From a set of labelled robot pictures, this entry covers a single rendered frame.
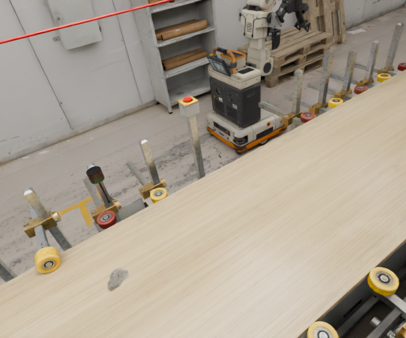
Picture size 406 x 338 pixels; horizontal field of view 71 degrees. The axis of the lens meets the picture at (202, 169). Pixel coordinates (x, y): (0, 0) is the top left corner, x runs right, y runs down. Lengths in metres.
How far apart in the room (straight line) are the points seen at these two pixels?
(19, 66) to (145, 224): 2.90
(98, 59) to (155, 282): 3.24
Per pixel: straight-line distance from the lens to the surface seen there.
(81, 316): 1.11
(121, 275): 1.11
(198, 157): 1.52
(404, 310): 1.14
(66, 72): 3.90
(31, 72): 3.85
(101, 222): 1.33
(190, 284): 1.04
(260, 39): 2.97
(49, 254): 1.23
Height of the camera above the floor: 1.80
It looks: 39 degrees down
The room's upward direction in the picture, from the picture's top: 9 degrees counter-clockwise
